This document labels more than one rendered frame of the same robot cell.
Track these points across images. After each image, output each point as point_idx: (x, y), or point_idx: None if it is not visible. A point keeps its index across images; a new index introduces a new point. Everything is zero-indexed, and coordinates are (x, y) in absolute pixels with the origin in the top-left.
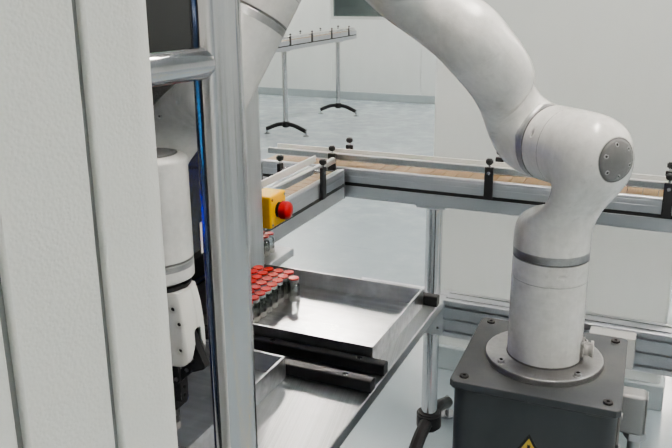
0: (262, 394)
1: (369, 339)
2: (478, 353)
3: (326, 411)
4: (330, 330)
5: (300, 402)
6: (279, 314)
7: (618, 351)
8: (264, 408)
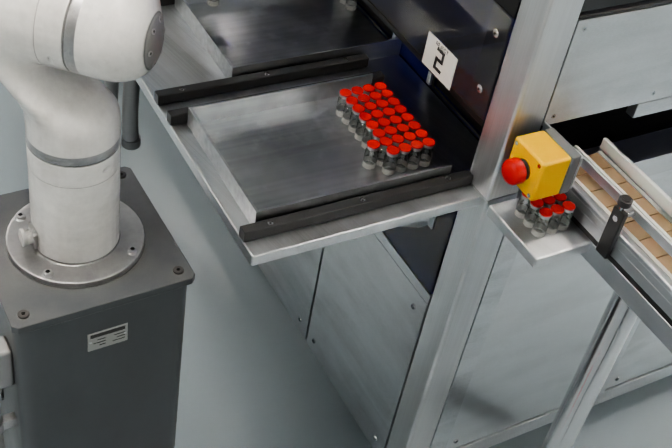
0: (214, 56)
1: (231, 151)
2: (140, 212)
3: (162, 73)
4: (275, 144)
5: (188, 71)
6: (344, 139)
7: (10, 297)
8: (202, 56)
